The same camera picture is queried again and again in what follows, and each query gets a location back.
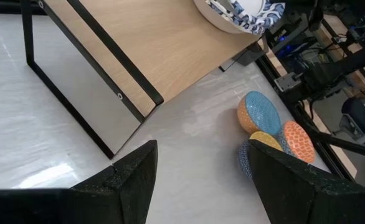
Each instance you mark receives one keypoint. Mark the wooden shelf with black frame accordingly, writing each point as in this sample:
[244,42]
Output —
[170,46]

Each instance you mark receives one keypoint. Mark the dark office chair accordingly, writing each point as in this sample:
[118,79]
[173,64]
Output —
[360,118]

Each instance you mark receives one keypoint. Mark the blue patterned white plate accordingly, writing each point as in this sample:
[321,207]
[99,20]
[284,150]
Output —
[248,21]

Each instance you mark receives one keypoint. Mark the black metal table frame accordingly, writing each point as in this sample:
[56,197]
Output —
[329,155]

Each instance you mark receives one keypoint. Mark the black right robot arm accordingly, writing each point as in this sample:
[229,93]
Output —
[350,62]

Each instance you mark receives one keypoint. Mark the bowl with blue inside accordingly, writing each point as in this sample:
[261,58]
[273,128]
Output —
[260,112]

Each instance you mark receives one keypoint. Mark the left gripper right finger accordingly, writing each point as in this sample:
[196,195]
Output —
[294,193]

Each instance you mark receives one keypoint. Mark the bowl with yellow inside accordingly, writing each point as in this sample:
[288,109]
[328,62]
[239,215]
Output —
[265,138]

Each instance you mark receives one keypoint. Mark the white table mat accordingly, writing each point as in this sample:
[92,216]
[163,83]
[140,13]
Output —
[45,124]

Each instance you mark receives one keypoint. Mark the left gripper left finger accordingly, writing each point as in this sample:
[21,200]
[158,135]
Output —
[123,186]

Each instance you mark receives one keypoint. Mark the bowl with orange inside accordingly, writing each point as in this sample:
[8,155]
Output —
[297,140]

